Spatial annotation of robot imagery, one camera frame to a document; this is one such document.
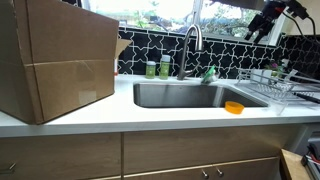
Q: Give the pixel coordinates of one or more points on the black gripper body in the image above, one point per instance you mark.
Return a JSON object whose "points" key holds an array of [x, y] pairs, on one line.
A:
{"points": [[266, 15]]}

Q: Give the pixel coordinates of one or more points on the steel gooseneck faucet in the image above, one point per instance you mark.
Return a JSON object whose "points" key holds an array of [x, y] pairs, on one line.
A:
{"points": [[193, 40]]}

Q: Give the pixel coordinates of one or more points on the orange plastic bowl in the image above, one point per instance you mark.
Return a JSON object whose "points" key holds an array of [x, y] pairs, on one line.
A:
{"points": [[234, 107]]}

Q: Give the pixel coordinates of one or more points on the small pink-flowered plant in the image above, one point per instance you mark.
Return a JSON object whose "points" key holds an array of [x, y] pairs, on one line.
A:
{"points": [[274, 68]]}

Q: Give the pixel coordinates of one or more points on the white scrub sponge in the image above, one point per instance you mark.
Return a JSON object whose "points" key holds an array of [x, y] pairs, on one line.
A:
{"points": [[214, 79]]}

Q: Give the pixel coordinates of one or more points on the green sponge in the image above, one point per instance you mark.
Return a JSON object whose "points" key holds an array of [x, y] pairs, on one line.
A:
{"points": [[208, 75]]}

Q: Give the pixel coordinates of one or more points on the kitchen window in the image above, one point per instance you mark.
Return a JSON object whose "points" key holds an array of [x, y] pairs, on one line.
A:
{"points": [[173, 15]]}

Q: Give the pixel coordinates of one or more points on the stainless steel sink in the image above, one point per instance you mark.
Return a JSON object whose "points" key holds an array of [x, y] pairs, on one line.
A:
{"points": [[190, 95]]}

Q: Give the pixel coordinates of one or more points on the tall green soap bottle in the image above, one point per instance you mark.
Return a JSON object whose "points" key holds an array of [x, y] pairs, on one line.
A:
{"points": [[164, 68]]}

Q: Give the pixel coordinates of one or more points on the short green soap bottle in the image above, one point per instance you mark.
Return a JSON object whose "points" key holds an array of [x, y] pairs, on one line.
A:
{"points": [[150, 70]]}

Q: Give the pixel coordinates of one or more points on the wooden robot platform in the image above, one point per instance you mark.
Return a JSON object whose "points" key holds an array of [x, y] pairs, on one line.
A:
{"points": [[293, 165]]}

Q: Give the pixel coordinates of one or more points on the round metal cabinet knob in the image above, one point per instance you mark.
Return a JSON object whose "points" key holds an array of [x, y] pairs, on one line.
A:
{"points": [[205, 173], [219, 172]]}

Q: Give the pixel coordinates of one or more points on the wooden base cabinet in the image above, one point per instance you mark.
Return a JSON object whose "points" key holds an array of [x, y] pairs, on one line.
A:
{"points": [[150, 153]]}

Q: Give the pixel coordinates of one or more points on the brown cardboard box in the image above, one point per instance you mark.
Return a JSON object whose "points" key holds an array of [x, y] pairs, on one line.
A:
{"points": [[63, 60]]}

